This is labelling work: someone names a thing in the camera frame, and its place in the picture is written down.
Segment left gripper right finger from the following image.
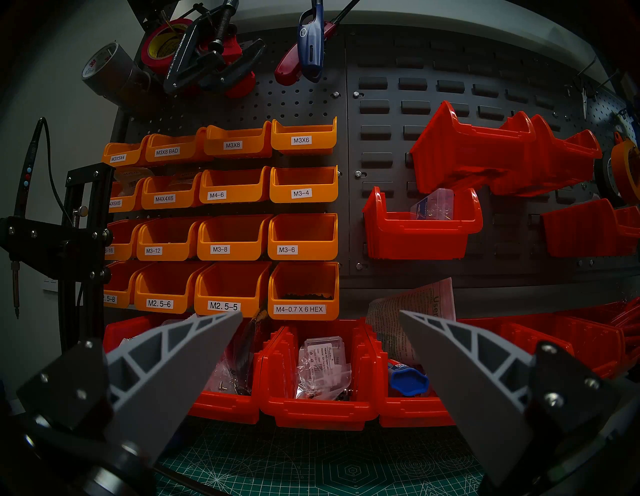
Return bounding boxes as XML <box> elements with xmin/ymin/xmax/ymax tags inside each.
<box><xmin>398</xmin><ymin>310</ymin><xmax>621</xmax><ymax>488</ymax></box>

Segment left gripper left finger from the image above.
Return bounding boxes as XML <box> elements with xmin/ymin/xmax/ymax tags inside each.
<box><xmin>17</xmin><ymin>311</ymin><xmax>243</xmax><ymax>463</ymax></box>

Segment orange tape roll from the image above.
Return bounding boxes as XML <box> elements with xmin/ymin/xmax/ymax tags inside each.
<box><xmin>611</xmin><ymin>140</ymin><xmax>640</xmax><ymax>205</ymax></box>

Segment red yellow tape roll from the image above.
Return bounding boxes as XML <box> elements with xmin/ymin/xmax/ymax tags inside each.
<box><xmin>141</xmin><ymin>18</ymin><xmax>196</xmax><ymax>76</ymax></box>

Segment grey pegboard back panel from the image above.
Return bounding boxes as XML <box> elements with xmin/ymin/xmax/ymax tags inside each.
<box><xmin>112</xmin><ymin>25</ymin><xmax>640</xmax><ymax>301</ymax></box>

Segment red plastic storage bin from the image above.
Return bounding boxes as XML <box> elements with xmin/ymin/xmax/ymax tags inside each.
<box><xmin>372</xmin><ymin>325</ymin><xmax>458</xmax><ymax>429</ymax></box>
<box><xmin>462</xmin><ymin>315</ymin><xmax>626</xmax><ymax>378</ymax></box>
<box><xmin>410</xmin><ymin>101</ymin><xmax>537</xmax><ymax>196</ymax></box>
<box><xmin>103</xmin><ymin>315</ymin><xmax>176</xmax><ymax>351</ymax></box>
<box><xmin>257</xmin><ymin>320</ymin><xmax>379</xmax><ymax>432</ymax></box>
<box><xmin>565</xmin><ymin>300</ymin><xmax>640</xmax><ymax>341</ymax></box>
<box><xmin>490</xmin><ymin>114</ymin><xmax>603</xmax><ymax>197</ymax></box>
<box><xmin>187</xmin><ymin>312</ymin><xmax>268</xmax><ymax>426</ymax></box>
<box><xmin>541</xmin><ymin>199</ymin><xmax>640</xmax><ymax>258</ymax></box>
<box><xmin>362</xmin><ymin>187</ymin><xmax>484</xmax><ymax>261</ymax></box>

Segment small blue plastic part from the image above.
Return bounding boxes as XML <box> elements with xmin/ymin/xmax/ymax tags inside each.
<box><xmin>387</xmin><ymin>362</ymin><xmax>431</xmax><ymax>398</ymax></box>

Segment clear bag of dark parts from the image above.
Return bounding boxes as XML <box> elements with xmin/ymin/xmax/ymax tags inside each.
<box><xmin>217</xmin><ymin>310</ymin><xmax>271</xmax><ymax>396</ymax></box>

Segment yellow plastic parts bin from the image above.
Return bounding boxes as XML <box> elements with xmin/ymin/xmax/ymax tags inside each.
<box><xmin>109</xmin><ymin>178</ymin><xmax>148</xmax><ymax>214</ymax></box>
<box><xmin>141</xmin><ymin>172</ymin><xmax>203</xmax><ymax>211</ymax></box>
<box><xmin>196</xmin><ymin>215</ymin><xmax>273</xmax><ymax>262</ymax></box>
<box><xmin>199</xmin><ymin>167</ymin><xmax>272</xmax><ymax>205</ymax></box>
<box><xmin>136</xmin><ymin>218</ymin><xmax>206</xmax><ymax>262</ymax></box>
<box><xmin>194</xmin><ymin>261</ymin><xmax>273</xmax><ymax>318</ymax></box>
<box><xmin>204</xmin><ymin>121</ymin><xmax>273</xmax><ymax>159</ymax></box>
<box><xmin>267</xmin><ymin>213</ymin><xmax>339</xmax><ymax>262</ymax></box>
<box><xmin>102</xmin><ymin>136</ymin><xmax>151</xmax><ymax>167</ymax></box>
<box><xmin>102</xmin><ymin>261</ymin><xmax>151</xmax><ymax>308</ymax></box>
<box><xmin>105</xmin><ymin>220</ymin><xmax>148</xmax><ymax>262</ymax></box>
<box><xmin>270</xmin><ymin>166</ymin><xmax>340</xmax><ymax>204</ymax></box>
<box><xmin>145</xmin><ymin>128</ymin><xmax>208</xmax><ymax>164</ymax></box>
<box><xmin>134</xmin><ymin>262</ymin><xmax>208</xmax><ymax>315</ymax></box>
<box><xmin>271</xmin><ymin>117</ymin><xmax>338</xmax><ymax>156</ymax></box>
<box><xmin>267</xmin><ymin>261</ymin><xmax>341</xmax><ymax>322</ymax></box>

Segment black tripod rods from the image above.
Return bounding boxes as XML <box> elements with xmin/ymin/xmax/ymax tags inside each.
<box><xmin>155</xmin><ymin>462</ymin><xmax>226</xmax><ymax>496</ymax></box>

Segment black metal fixture stand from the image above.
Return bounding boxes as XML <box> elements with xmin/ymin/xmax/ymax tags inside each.
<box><xmin>0</xmin><ymin>163</ymin><xmax>116</xmax><ymax>351</ymax></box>

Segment clear plastic hardware bag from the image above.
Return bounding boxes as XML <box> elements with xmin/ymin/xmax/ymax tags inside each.
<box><xmin>295</xmin><ymin>336</ymin><xmax>352</xmax><ymax>402</ymax></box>

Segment green cutting mat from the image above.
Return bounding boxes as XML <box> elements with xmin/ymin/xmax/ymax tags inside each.
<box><xmin>150</xmin><ymin>420</ymin><xmax>486</xmax><ymax>496</ymax></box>

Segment clear plastic parts bag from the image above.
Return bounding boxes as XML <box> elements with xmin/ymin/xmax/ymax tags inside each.
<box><xmin>410</xmin><ymin>188</ymin><xmax>455</xmax><ymax>222</ymax></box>

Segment black bar clamp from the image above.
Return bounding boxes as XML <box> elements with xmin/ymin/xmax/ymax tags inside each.
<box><xmin>164</xmin><ymin>0</ymin><xmax>266</xmax><ymax>96</ymax></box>

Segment grey overhead workbench shelf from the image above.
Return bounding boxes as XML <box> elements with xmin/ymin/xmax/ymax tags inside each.
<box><xmin>230</xmin><ymin>0</ymin><xmax>616</xmax><ymax>86</ymax></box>

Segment grey duct tape roll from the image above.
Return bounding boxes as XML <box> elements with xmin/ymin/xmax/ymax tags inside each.
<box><xmin>81</xmin><ymin>43</ymin><xmax>151</xmax><ymax>108</ymax></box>

